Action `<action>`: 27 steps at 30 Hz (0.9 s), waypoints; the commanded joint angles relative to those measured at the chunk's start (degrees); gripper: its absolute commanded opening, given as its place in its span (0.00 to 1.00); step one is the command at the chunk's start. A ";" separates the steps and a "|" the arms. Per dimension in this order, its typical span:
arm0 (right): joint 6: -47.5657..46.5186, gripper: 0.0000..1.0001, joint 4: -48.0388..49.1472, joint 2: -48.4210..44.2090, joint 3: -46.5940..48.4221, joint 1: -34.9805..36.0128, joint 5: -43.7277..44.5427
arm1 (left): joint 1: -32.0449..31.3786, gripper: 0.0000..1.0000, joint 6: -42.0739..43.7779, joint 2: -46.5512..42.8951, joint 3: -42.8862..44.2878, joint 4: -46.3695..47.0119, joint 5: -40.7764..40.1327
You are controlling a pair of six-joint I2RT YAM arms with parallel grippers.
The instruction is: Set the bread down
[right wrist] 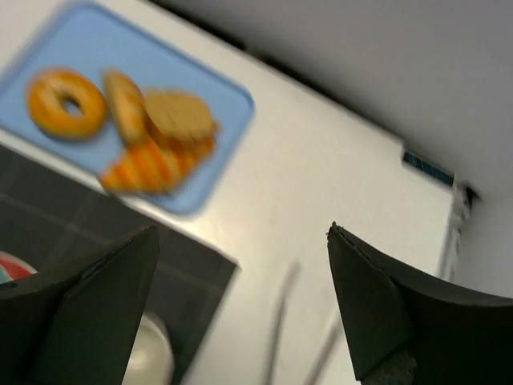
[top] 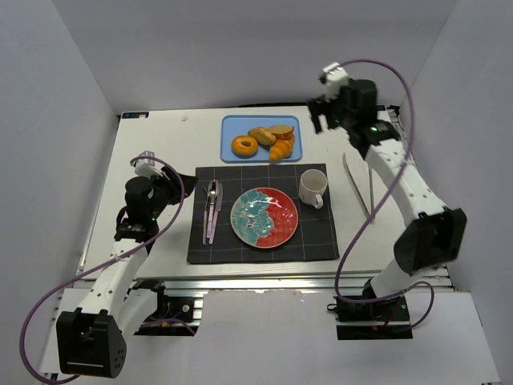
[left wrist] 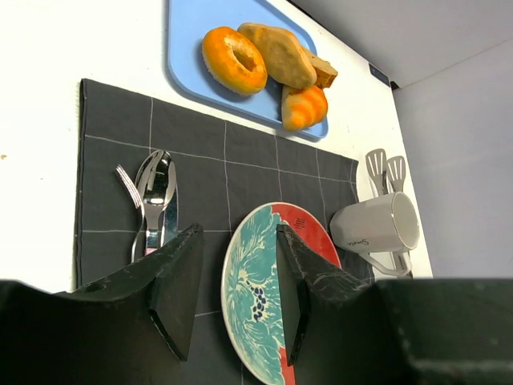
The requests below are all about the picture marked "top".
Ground golden croissant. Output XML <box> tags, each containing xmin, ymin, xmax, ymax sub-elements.
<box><xmin>269</xmin><ymin>138</ymin><xmax>295</xmax><ymax>163</ymax></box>

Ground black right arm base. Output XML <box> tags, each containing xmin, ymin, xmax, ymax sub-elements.
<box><xmin>326</xmin><ymin>297</ymin><xmax>413</xmax><ymax>341</ymax></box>

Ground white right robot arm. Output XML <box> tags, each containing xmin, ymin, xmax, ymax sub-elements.
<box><xmin>307</xmin><ymin>75</ymin><xmax>467</xmax><ymax>305</ymax></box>

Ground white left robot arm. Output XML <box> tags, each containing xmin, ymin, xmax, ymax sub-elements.
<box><xmin>56</xmin><ymin>166</ymin><xmax>198</xmax><ymax>379</ymax></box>

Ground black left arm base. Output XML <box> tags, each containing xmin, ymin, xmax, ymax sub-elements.
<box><xmin>127</xmin><ymin>279</ymin><xmax>198</xmax><ymax>337</ymax></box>

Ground sliced bread piece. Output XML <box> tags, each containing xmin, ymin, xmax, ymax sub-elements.
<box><xmin>268</xmin><ymin>124</ymin><xmax>294</xmax><ymax>140</ymax></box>

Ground oval bread roll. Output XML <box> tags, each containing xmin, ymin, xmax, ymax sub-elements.
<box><xmin>248</xmin><ymin>127</ymin><xmax>276</xmax><ymax>147</ymax></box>

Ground blue plastic tray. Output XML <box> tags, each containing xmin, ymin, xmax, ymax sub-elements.
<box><xmin>220</xmin><ymin>115</ymin><xmax>303</xmax><ymax>164</ymax></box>

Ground white ceramic mug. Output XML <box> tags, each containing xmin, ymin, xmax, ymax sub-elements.
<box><xmin>299</xmin><ymin>169</ymin><xmax>328</xmax><ymax>209</ymax></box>

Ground teal and red plate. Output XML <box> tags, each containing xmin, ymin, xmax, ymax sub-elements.
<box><xmin>230</xmin><ymin>188</ymin><xmax>299</xmax><ymax>249</ymax></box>

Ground blue label sticker left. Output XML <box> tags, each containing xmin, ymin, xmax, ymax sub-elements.
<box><xmin>121</xmin><ymin>111</ymin><xmax>149</xmax><ymax>120</ymax></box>

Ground dark checked placemat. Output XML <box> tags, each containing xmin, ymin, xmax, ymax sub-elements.
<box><xmin>187</xmin><ymin>164</ymin><xmax>339</xmax><ymax>265</ymax></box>

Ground silver spoon pink handle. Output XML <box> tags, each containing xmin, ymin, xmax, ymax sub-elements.
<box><xmin>207</xmin><ymin>194</ymin><xmax>214</xmax><ymax>245</ymax></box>

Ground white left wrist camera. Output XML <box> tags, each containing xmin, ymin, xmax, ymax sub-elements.
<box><xmin>130</xmin><ymin>151</ymin><xmax>163</xmax><ymax>179</ymax></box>

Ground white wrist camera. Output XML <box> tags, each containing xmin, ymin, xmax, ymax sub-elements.
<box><xmin>130</xmin><ymin>151</ymin><xmax>163</xmax><ymax>179</ymax></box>
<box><xmin>318</xmin><ymin>62</ymin><xmax>349</xmax><ymax>101</ymax></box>

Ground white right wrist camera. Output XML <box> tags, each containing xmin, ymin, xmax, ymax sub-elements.
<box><xmin>318</xmin><ymin>62</ymin><xmax>349</xmax><ymax>101</ymax></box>

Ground silver knife pink handle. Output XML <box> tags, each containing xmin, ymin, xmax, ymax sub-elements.
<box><xmin>208</xmin><ymin>180</ymin><xmax>224</xmax><ymax>245</ymax></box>

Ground glazed ring donut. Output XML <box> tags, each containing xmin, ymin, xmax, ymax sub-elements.
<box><xmin>231</xmin><ymin>135</ymin><xmax>259</xmax><ymax>157</ymax></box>

